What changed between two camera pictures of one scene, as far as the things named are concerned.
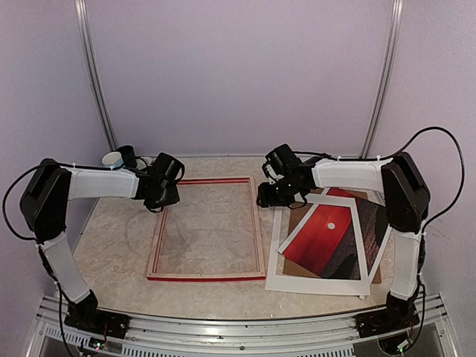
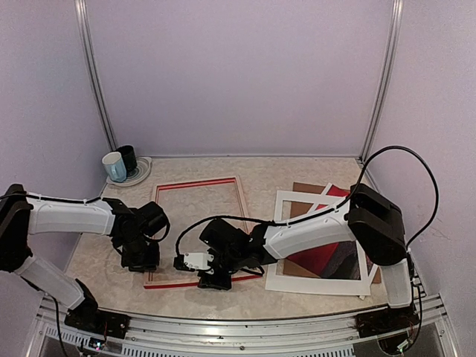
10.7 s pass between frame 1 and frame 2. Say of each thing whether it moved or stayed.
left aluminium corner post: stayed
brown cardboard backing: stayed
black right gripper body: moved
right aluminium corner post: stayed
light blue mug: stayed
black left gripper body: moved
